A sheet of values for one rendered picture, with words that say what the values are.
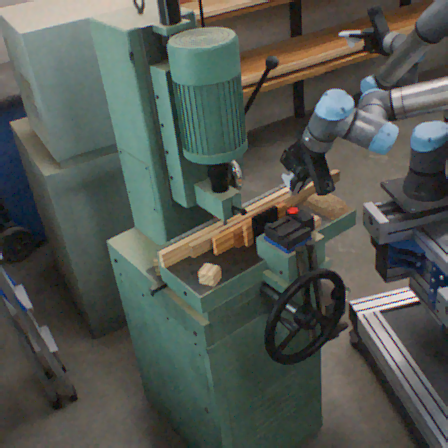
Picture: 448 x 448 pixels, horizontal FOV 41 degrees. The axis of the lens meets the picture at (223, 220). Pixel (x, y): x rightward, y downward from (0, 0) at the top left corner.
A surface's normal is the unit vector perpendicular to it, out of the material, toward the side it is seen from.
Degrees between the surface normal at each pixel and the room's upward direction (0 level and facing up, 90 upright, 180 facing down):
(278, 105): 90
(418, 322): 0
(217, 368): 90
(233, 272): 0
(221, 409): 90
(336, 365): 0
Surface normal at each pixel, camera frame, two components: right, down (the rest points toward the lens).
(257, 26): 0.48, 0.44
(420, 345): -0.11, -0.83
